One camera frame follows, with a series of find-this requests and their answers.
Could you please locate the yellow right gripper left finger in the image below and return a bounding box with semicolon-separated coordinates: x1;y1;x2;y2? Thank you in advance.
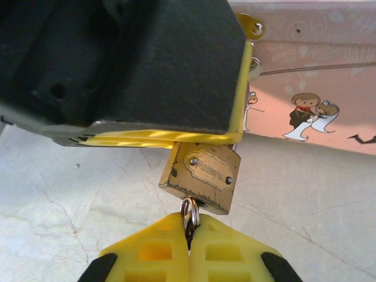
78;213;192;282

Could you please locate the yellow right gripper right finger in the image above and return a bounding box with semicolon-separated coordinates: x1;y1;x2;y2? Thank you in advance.
189;214;300;282

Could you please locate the silver key ring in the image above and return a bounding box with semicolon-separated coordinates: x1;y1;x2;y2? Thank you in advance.
180;197;200;234

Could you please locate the brass padlock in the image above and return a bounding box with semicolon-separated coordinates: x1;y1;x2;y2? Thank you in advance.
158;140;242;217

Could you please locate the silver metal fitting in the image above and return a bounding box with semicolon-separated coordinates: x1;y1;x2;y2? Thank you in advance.
249;56;263;80

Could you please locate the yellow tab with rivet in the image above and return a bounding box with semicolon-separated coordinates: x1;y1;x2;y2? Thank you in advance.
236;12;266;41

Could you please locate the pink cartoon wedding box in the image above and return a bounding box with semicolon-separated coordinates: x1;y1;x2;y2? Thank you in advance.
229;0;376;156

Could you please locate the thin grey wire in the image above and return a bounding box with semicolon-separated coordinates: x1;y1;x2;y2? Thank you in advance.
258;62;376;76

